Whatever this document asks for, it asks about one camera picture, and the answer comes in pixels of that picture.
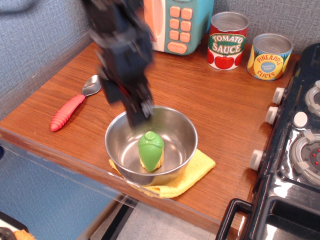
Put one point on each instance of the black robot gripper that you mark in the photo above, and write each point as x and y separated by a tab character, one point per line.
125	52

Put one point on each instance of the green yellow toy lemon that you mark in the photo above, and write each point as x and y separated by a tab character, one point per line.
151	151

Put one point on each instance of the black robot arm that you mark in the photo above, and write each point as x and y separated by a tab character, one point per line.
114	8

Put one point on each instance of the stainless steel pot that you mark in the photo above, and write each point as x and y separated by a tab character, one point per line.
180	143

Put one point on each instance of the toy microwave oven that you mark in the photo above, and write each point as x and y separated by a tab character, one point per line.
178	26

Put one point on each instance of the yellow cloth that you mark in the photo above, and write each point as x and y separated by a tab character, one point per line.
199	165

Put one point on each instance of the tomato sauce can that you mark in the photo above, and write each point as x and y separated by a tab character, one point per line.
226	41

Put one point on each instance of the pineapple slices can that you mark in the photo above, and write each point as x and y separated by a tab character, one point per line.
269	56

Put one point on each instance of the black toy stove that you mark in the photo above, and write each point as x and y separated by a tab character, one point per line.
286	193

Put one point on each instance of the red handled metal spoon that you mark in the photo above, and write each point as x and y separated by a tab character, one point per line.
91	87

